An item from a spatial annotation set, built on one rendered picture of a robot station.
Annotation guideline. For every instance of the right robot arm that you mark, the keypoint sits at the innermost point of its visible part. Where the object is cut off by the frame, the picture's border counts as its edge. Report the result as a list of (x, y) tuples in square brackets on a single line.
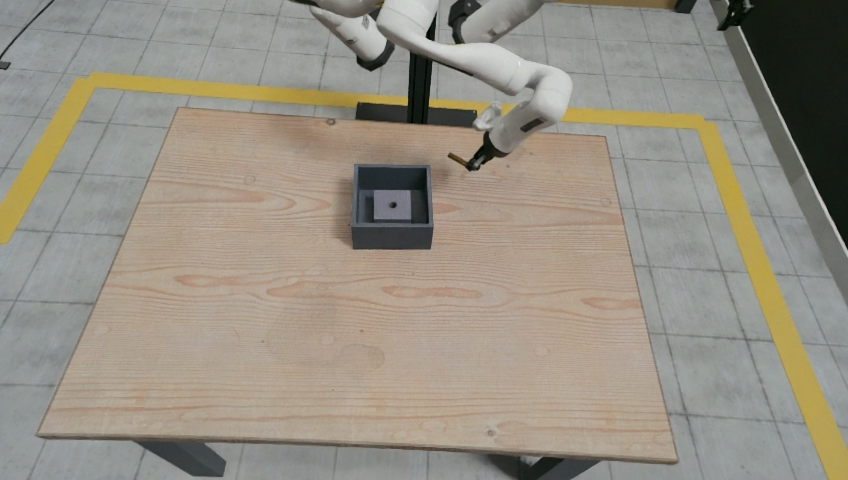
[(406, 22)]

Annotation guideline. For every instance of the wooden peg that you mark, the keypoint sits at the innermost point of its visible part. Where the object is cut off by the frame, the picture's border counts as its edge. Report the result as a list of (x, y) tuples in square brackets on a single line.
[(457, 159)]

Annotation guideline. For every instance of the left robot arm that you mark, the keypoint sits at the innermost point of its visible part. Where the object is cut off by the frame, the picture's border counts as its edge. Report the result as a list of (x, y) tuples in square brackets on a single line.
[(497, 18)]

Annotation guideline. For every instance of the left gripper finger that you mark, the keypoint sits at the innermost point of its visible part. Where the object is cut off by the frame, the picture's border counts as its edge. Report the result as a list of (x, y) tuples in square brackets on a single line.
[(735, 20)]

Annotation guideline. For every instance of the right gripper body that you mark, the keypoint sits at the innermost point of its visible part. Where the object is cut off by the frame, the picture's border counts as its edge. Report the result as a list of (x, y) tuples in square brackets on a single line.
[(490, 149)]

